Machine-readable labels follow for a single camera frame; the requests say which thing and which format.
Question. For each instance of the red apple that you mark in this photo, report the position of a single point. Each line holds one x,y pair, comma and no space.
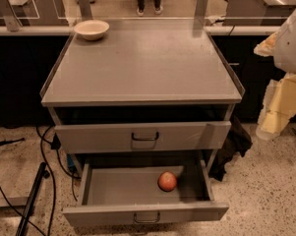
167,181

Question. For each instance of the white bowl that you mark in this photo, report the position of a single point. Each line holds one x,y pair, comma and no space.
92,29

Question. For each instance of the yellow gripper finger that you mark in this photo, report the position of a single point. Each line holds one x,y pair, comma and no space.
266,47
279,106

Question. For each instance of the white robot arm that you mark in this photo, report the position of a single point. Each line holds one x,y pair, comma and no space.
284,56

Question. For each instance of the closed upper grey drawer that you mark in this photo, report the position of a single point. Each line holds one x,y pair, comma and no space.
142,136

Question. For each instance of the grey metal drawer cabinet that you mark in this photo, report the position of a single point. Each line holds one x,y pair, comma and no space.
142,71

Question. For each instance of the open lower grey drawer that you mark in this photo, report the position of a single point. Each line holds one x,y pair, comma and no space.
130,195

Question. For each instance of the far left grey counter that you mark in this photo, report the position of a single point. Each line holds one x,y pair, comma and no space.
36,12

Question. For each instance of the clear acrylic barrier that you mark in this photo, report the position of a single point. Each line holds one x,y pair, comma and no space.
102,9

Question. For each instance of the black bar on floor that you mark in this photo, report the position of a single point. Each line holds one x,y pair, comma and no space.
25,219

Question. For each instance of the black cloth bag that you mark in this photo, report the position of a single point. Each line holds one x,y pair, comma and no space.
238,140

